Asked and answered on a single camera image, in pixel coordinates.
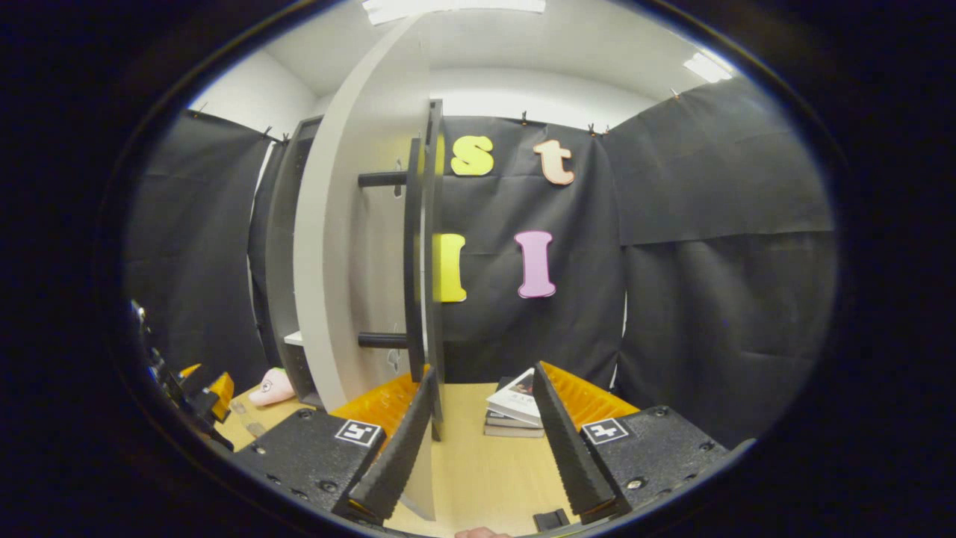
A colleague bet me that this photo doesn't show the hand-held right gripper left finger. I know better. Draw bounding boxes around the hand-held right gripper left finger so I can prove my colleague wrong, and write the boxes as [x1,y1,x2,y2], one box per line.
[234,365,439,524]

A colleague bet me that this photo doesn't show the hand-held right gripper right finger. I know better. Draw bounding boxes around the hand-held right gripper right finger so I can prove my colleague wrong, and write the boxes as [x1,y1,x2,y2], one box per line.
[532,361,730,525]

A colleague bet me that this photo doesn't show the pink plush toy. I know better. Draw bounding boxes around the pink plush toy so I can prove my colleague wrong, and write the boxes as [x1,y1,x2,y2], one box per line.
[248,368,297,407]

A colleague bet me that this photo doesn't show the black cabinet door handle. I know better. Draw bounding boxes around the black cabinet door handle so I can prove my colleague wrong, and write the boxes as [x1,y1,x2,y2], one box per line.
[357,138,428,383]

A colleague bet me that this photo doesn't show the ceiling light panel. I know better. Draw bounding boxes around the ceiling light panel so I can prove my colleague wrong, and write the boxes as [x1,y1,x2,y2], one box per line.
[683,51,737,84]
[363,0,547,26]

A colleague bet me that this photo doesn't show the grey cabinet door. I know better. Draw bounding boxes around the grey cabinet door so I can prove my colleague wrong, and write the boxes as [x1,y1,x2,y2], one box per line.
[293,15,441,522]

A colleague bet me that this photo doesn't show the dark grey cabinet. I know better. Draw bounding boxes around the dark grey cabinet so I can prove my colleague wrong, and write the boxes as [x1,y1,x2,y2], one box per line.
[265,101,449,442]

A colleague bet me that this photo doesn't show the white photo cover book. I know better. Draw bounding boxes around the white photo cover book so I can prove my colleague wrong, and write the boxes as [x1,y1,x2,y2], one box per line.
[487,368,545,427]

